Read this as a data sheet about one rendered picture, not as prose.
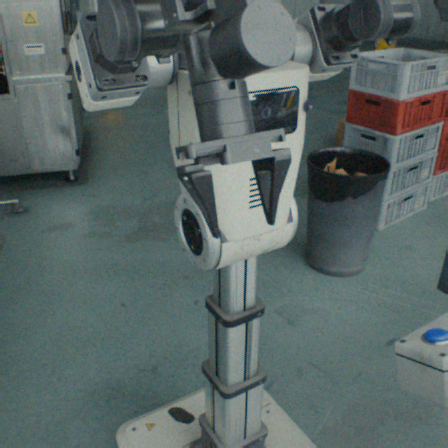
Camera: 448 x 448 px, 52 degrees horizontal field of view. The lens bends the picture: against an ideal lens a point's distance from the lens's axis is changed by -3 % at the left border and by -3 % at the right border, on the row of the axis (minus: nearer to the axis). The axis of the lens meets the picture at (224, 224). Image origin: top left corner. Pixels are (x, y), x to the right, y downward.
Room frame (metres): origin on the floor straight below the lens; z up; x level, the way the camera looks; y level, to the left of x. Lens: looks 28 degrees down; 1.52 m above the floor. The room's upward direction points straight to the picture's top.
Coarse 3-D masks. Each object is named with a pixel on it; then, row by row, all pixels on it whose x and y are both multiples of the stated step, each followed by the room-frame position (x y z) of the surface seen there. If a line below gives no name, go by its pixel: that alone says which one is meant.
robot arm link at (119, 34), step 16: (112, 0) 0.60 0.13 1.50; (128, 0) 0.61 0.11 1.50; (96, 16) 0.64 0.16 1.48; (112, 16) 0.59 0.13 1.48; (128, 16) 0.59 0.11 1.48; (112, 32) 0.60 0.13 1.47; (128, 32) 0.59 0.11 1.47; (192, 32) 0.64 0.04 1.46; (112, 48) 0.60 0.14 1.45; (128, 48) 0.59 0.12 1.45
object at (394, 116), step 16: (352, 96) 3.02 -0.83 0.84; (368, 96) 2.94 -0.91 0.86; (384, 96) 2.84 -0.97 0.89; (432, 96) 2.98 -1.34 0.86; (352, 112) 3.02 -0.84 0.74; (368, 112) 2.92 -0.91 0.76; (384, 112) 2.83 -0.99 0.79; (400, 112) 2.75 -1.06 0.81; (416, 112) 2.88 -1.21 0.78; (432, 112) 3.00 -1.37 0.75; (384, 128) 2.81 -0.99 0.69; (400, 128) 2.77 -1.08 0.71; (416, 128) 2.89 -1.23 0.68
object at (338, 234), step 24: (312, 168) 2.30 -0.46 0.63; (336, 168) 2.58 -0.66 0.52; (384, 168) 2.39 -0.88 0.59; (312, 192) 2.31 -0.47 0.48; (336, 192) 2.19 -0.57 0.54; (360, 192) 2.17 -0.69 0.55; (312, 216) 2.31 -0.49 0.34; (336, 216) 2.20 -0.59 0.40; (360, 216) 2.19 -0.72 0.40; (312, 240) 2.30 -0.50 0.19; (336, 240) 2.20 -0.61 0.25; (360, 240) 2.21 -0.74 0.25; (312, 264) 2.30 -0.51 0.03; (336, 264) 2.21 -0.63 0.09; (360, 264) 2.24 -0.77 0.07
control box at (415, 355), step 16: (432, 320) 0.51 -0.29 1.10; (416, 336) 0.47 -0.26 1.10; (400, 352) 0.46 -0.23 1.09; (416, 352) 0.44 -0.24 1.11; (432, 352) 0.43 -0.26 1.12; (400, 368) 0.45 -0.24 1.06; (416, 368) 0.43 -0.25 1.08; (432, 368) 0.41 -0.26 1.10; (400, 384) 0.45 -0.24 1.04; (416, 384) 0.43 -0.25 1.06; (432, 384) 0.41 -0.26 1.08; (432, 400) 0.40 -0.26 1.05
